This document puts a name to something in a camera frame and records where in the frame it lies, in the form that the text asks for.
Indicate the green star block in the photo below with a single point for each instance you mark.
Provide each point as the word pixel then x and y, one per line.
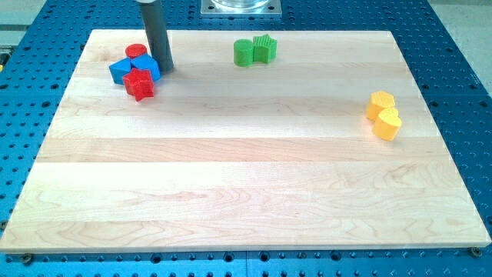
pixel 265 48

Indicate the red star block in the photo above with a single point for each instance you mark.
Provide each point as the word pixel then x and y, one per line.
pixel 139 84

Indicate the light wooden board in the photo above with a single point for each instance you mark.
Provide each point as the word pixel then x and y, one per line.
pixel 268 157

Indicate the green cylinder block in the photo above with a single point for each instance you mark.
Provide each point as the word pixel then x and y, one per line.
pixel 243 52

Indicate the blue cube block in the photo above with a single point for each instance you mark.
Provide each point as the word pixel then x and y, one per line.
pixel 146 62

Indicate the yellow hexagon block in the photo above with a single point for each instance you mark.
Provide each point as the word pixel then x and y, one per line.
pixel 377 102

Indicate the yellow heart block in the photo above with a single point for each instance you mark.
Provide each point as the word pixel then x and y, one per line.
pixel 387 124

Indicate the red cylinder block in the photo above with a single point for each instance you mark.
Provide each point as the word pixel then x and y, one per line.
pixel 135 50

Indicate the blue triangle block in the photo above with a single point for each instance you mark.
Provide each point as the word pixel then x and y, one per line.
pixel 119 69

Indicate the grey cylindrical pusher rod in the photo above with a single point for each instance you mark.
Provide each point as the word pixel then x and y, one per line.
pixel 153 16

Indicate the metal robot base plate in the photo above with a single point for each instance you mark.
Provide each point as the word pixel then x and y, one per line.
pixel 241 8

